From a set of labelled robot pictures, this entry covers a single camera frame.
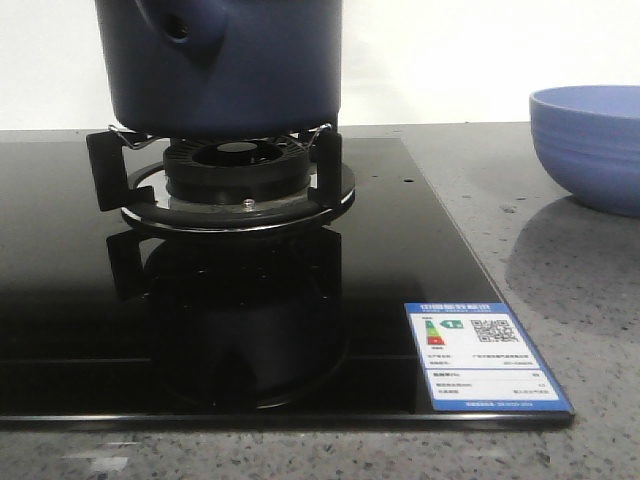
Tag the light blue ceramic bowl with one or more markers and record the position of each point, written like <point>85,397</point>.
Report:
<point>587,139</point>

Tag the black pot support grate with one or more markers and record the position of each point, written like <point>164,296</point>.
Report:
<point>146,204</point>

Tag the dark blue cooking pot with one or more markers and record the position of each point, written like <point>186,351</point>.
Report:
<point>207,69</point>

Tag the black round burner head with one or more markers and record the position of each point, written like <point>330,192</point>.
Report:
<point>228,172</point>

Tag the blue energy label sticker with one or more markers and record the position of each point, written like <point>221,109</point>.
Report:
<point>476,357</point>

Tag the black glass gas hob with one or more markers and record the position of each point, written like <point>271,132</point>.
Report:
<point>102,327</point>

